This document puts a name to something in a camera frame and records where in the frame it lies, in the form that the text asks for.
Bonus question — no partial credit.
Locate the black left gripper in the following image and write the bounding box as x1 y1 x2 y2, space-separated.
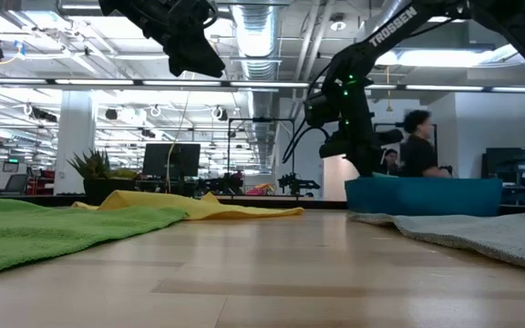
141 0 226 79

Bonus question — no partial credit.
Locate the yellow microfiber towel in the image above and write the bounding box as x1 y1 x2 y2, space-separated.
71 190 306 221

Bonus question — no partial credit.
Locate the grey microfiber towel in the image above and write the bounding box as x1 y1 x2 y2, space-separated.
345 210 525 275

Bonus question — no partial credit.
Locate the green microfiber towel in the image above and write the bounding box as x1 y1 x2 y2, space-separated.
0 198 190 281

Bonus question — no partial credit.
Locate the person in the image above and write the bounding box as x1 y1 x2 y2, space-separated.
400 108 454 179
379 148 404 177

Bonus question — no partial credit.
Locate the white door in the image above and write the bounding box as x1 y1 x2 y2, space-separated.
323 154 359 202

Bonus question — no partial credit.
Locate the long ceiling light bar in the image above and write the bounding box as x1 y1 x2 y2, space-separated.
0 77 525 93

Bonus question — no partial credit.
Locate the blue plastic bin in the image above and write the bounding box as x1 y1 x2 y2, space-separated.
344 177 503 218

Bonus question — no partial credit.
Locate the black computer monitor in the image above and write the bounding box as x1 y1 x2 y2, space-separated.
142 142 201 184

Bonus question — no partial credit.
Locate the pink and yellow object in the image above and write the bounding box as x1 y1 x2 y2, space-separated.
246 182 276 197

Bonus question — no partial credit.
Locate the white pillar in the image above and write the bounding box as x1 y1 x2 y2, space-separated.
54 90 98 196

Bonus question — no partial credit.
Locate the potted succulent plant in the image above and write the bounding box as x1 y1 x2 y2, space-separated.
67 149 139 208

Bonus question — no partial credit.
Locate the black equipment rack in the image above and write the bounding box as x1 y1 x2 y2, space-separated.
480 146 525 215

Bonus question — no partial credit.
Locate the grey office chair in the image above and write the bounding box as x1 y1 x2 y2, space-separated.
0 173 30 196

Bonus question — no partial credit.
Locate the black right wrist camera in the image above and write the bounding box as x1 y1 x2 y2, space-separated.
304 92 337 129

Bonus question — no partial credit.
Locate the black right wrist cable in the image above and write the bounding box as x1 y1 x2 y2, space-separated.
282 63 336 165

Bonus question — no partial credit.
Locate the black metal stand frame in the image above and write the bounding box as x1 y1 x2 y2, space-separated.
227 117 297 177
373 121 439 179

